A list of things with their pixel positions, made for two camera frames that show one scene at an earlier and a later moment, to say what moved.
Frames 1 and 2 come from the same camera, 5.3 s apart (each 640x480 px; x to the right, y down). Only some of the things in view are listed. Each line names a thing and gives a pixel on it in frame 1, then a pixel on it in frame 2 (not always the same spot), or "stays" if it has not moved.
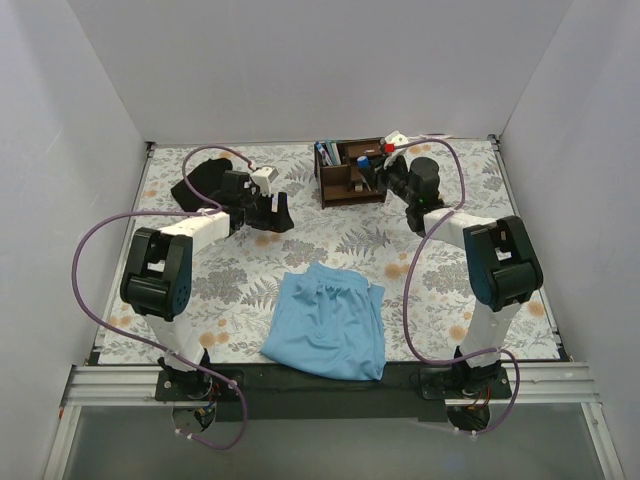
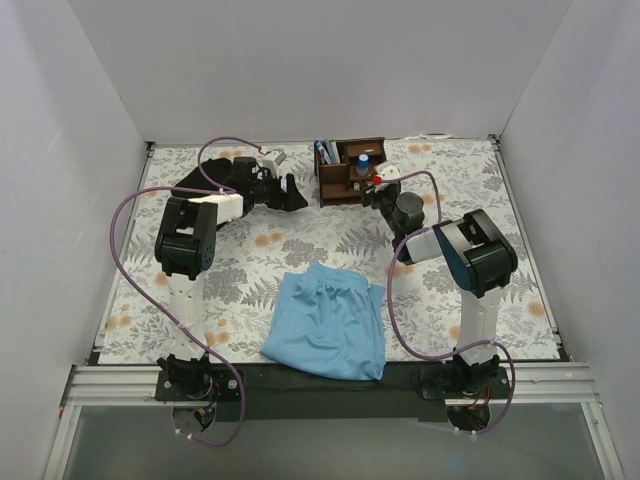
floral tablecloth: x=431 y=312 stays
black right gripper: x=381 y=171 to x=373 y=190
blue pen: x=332 y=152 stays
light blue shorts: x=328 y=322 stays
